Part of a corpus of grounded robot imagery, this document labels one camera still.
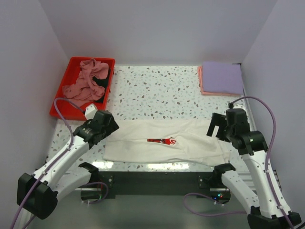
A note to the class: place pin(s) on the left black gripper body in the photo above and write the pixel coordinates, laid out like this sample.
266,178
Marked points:
112,127

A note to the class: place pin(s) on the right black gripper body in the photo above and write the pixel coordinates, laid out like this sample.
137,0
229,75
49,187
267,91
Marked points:
229,131

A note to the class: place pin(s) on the white t-shirt red print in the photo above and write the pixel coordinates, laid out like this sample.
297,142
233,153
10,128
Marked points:
165,141

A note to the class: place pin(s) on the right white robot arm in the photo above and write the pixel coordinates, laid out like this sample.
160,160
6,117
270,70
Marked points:
266,208

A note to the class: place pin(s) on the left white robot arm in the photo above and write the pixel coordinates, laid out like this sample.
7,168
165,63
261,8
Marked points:
40,192

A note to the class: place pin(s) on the pink crumpled t-shirt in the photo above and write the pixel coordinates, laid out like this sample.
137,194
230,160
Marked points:
85,90

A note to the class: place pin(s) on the black garment in bin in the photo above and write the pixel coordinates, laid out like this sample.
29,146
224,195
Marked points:
103,83

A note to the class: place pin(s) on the folded purple t-shirt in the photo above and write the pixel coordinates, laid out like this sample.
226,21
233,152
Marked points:
219,77

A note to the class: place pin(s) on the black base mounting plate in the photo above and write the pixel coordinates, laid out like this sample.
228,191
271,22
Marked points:
115,183

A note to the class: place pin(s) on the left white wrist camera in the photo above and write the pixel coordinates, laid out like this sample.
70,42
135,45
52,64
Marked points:
90,111

